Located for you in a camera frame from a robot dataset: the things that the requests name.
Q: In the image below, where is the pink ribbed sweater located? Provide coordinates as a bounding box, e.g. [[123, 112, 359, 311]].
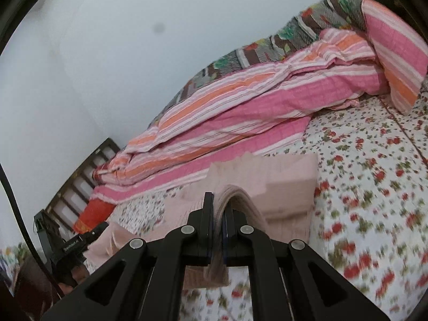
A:
[[83, 152, 320, 290]]

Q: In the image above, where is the person's left hand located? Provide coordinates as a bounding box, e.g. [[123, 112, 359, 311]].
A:
[[58, 263, 90, 290]]

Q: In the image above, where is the colourful floral patchwork quilt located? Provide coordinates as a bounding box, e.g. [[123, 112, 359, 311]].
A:
[[147, 0, 368, 128]]

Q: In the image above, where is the pink orange striped quilt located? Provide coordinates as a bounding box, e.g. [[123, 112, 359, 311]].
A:
[[92, 0, 428, 204]]

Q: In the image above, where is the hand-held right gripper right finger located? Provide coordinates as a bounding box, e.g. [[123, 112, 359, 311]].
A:
[[223, 207, 390, 321]]

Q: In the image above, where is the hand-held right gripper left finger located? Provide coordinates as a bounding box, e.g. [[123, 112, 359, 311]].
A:
[[40, 192, 216, 321]]

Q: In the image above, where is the red pillow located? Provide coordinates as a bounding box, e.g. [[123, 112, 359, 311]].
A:
[[73, 198, 116, 234]]

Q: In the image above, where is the dark wooden headboard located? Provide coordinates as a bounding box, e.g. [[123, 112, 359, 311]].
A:
[[43, 137, 121, 231]]

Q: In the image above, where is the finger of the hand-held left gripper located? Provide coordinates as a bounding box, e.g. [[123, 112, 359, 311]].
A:
[[85, 221, 110, 243]]

